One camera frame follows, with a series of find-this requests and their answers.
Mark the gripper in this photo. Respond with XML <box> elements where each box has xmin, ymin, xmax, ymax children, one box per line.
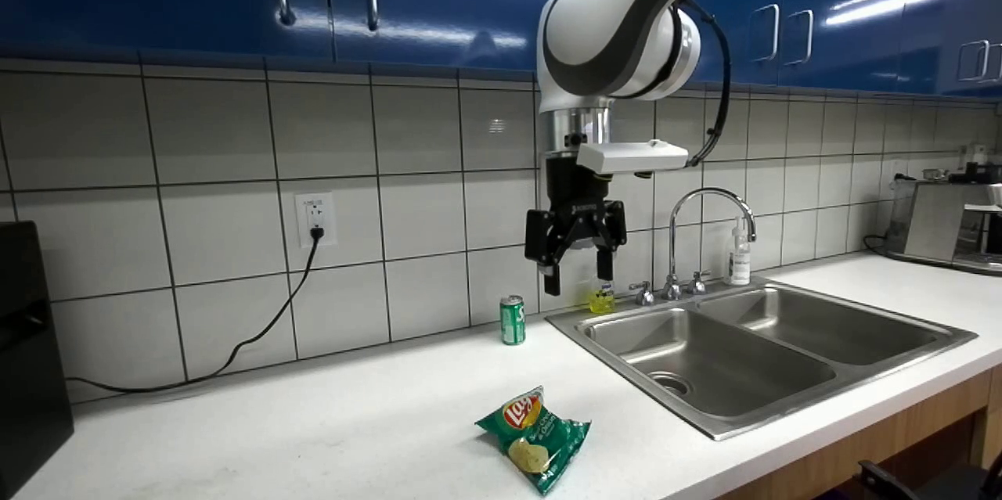
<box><xmin>524</xmin><ymin>155</ymin><xmax>628</xmax><ymax>297</ymax></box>

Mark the green chips packet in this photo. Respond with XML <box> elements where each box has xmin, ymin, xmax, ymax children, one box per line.
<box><xmin>474</xmin><ymin>386</ymin><xmax>592</xmax><ymax>496</ymax></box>

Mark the steel double sink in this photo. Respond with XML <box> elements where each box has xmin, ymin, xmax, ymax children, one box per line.
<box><xmin>545</xmin><ymin>276</ymin><xmax>979</xmax><ymax>441</ymax></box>

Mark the yellow dish soap bottle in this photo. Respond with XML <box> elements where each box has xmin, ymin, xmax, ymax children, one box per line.
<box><xmin>589</xmin><ymin>279</ymin><xmax>617</xmax><ymax>315</ymax></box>

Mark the chrome tap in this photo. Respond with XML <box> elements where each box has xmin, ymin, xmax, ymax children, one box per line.
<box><xmin>662</xmin><ymin>187</ymin><xmax>758</xmax><ymax>302</ymax></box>

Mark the green soda can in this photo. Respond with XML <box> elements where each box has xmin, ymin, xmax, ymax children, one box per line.
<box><xmin>499</xmin><ymin>295</ymin><xmax>527</xmax><ymax>347</ymax></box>

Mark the clear pump bottle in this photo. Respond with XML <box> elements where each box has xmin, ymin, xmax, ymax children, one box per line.
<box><xmin>725</xmin><ymin>218</ymin><xmax>753</xmax><ymax>287</ymax></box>

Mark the steel coffee machine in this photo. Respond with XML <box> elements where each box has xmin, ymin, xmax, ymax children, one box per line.
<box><xmin>886</xmin><ymin>143</ymin><xmax>1002</xmax><ymax>276</ymax></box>

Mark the black office chair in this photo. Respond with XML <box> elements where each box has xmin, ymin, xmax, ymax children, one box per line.
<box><xmin>852</xmin><ymin>449</ymin><xmax>1002</xmax><ymax>500</ymax></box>

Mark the black appliance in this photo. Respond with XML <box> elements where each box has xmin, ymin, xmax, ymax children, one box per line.
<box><xmin>0</xmin><ymin>221</ymin><xmax>75</xmax><ymax>500</ymax></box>

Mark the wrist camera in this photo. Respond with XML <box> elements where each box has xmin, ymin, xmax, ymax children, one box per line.
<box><xmin>576</xmin><ymin>139</ymin><xmax>690</xmax><ymax>175</ymax></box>

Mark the white wall socket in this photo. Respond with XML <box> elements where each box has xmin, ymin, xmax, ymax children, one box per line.
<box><xmin>294</xmin><ymin>192</ymin><xmax>339</xmax><ymax>249</ymax></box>

